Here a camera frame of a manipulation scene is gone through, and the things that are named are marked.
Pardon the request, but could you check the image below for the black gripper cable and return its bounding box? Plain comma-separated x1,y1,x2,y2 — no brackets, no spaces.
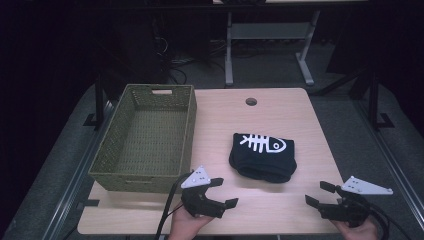
365,199,413,240
154,171,194,240

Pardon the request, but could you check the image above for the green woven basket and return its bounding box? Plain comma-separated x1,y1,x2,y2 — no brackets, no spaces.
88,83,198,195

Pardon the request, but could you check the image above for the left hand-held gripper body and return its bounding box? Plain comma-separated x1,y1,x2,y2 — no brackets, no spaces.
180,165,231,220

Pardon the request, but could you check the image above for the tangle of floor cables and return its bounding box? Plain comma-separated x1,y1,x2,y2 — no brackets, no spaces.
151,19,228,86

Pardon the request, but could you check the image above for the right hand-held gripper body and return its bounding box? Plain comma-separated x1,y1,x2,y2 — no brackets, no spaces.
318,175,394,229

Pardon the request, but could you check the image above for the aluminium rail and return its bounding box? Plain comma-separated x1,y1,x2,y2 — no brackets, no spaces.
41,99,116,240
352,99,424,232

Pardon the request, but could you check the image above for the person's right hand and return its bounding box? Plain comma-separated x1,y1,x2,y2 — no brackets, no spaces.
330,215,380,240

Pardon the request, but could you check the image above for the black metal stand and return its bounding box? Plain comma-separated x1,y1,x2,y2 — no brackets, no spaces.
82,73,108,130
365,70,395,131

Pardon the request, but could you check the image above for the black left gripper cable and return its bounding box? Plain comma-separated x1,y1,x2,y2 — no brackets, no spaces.
154,171,194,240

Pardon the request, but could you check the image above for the black garment with fishbone print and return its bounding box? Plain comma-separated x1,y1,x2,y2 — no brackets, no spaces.
228,132,298,184

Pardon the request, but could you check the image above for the grey metal desk frame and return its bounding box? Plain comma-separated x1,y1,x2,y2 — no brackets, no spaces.
224,9,322,87

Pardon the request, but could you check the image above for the person's left hand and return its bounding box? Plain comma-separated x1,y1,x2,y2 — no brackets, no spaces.
167,202,215,240

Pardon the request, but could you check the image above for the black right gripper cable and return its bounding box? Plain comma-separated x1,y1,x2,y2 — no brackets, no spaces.
365,199,413,240

